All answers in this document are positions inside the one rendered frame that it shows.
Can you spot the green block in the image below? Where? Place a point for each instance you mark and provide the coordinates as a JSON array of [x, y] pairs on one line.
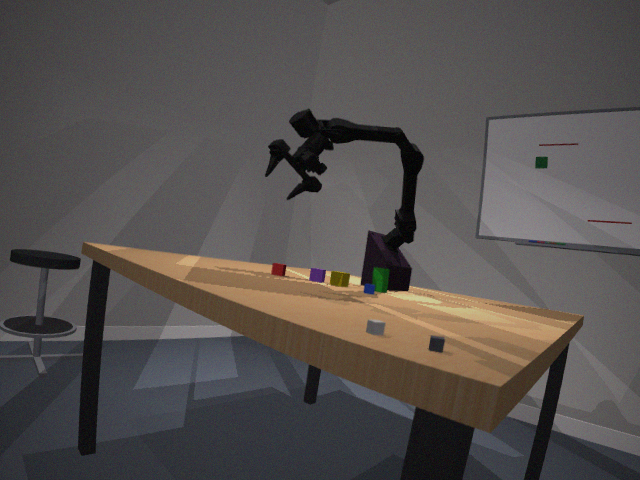
[[380, 274], [380, 286]]

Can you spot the red block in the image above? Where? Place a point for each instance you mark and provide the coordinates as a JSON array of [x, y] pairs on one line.
[[278, 269]]

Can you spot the purple block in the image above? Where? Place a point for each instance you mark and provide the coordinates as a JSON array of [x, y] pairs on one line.
[[317, 275]]

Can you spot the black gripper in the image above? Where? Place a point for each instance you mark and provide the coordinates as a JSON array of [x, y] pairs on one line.
[[279, 150]]

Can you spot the yellow block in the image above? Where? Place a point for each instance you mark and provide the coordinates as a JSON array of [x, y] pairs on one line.
[[339, 279]]

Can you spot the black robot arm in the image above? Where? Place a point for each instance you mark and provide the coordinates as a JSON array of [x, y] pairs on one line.
[[342, 131]]

